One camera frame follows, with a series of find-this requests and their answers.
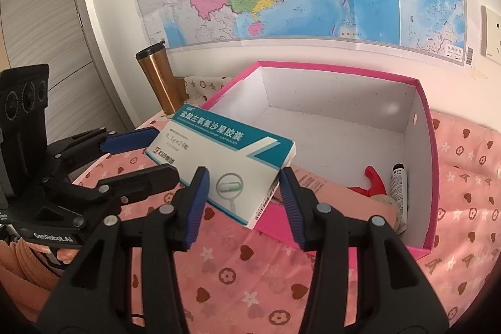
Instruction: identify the grey cabinet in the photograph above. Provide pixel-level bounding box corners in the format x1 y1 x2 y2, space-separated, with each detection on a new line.
0 0 136 147

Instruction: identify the white wall socket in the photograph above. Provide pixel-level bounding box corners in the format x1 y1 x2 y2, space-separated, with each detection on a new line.
481 5 501 64

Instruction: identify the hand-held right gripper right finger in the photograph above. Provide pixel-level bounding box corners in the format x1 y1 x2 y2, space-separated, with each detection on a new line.
280 167 451 334

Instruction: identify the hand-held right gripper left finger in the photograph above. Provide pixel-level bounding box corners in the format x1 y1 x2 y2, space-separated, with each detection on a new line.
35 167 210 334

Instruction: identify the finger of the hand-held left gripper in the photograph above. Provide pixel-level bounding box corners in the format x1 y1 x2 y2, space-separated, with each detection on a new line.
49 126 161 166
43 166 181 229

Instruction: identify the large pink tube white cap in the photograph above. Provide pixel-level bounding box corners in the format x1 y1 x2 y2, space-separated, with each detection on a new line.
274 167 394 225

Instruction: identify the small white ointment tube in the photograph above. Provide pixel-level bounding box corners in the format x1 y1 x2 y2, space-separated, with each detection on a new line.
390 162 408 219

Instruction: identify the copper travel tumbler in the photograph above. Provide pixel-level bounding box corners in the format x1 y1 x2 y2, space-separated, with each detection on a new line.
135 40 188 116

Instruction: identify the teal white medicine box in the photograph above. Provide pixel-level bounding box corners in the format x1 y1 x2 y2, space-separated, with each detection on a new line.
146 104 297 230

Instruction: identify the pink cardboard box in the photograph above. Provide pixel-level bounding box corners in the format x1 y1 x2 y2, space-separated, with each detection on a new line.
198 61 441 261

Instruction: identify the pink printed blanket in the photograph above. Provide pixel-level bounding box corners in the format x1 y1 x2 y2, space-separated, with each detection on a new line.
72 76 501 334

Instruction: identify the person's left hand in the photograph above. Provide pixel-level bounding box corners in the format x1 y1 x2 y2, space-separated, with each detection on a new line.
55 247 77 266

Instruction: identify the red corkscrew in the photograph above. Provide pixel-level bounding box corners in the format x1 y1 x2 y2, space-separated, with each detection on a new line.
350 167 392 198

